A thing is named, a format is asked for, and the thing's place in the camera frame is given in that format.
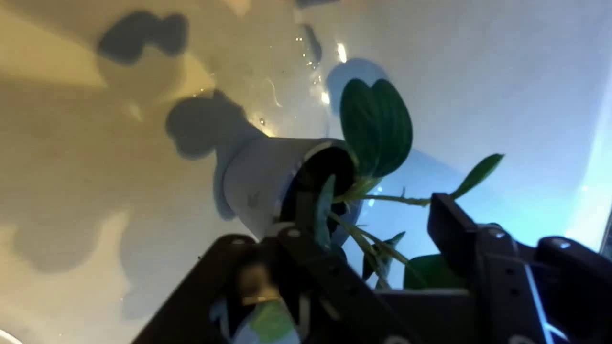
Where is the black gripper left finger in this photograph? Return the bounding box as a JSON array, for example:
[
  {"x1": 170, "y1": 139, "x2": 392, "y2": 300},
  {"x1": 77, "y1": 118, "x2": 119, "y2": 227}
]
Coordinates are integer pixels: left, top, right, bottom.
[{"x1": 132, "y1": 225, "x2": 410, "y2": 344}]

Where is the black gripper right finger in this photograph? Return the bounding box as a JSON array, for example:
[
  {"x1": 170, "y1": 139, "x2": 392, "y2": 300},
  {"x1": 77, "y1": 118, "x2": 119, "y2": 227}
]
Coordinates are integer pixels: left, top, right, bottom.
[{"x1": 427, "y1": 191, "x2": 612, "y2": 344}]

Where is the green toy plant white pot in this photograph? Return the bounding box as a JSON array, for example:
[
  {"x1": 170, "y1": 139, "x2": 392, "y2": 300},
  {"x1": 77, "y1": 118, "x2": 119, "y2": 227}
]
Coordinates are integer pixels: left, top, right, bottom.
[{"x1": 216, "y1": 76, "x2": 505, "y2": 292}]

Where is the white kitchen sink basin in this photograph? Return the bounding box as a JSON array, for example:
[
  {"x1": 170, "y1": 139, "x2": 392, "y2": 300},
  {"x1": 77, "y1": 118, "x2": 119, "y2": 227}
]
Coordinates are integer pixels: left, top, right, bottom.
[{"x1": 0, "y1": 0, "x2": 612, "y2": 344}]

